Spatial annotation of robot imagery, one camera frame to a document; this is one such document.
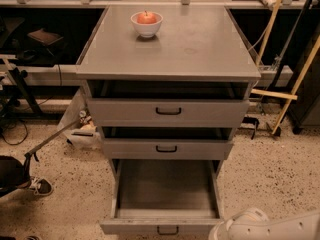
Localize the grey bottom drawer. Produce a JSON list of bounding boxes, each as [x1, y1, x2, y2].
[[100, 159, 223, 236]]

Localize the person leg in black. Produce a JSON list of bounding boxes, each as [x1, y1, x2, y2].
[[0, 155, 30, 197]]

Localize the grey drawer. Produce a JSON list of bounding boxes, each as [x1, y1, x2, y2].
[[87, 98, 249, 128], [100, 159, 223, 236], [102, 139, 233, 160]]

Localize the clear plastic bag with items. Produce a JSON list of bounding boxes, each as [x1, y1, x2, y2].
[[57, 89, 101, 150]]

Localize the grey middle drawer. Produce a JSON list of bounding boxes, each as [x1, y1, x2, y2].
[[102, 139, 233, 160]]

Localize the grey metal rod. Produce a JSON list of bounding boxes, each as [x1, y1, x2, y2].
[[24, 119, 78, 158]]

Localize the wooden frame stand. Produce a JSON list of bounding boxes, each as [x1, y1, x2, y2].
[[251, 0, 320, 137]]

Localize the white ceramic bowl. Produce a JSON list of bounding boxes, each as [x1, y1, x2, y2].
[[131, 12, 163, 38]]

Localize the grey top drawer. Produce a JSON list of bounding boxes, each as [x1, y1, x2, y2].
[[87, 98, 249, 128]]

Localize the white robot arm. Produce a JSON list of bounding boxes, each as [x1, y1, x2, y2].
[[208, 208, 320, 240]]

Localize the black skate shoe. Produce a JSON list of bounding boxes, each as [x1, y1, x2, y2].
[[28, 177, 53, 196]]

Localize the grey drawer cabinet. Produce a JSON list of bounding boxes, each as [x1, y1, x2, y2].
[[75, 4, 262, 185]]

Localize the red apple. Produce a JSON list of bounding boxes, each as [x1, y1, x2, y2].
[[137, 11, 157, 24]]

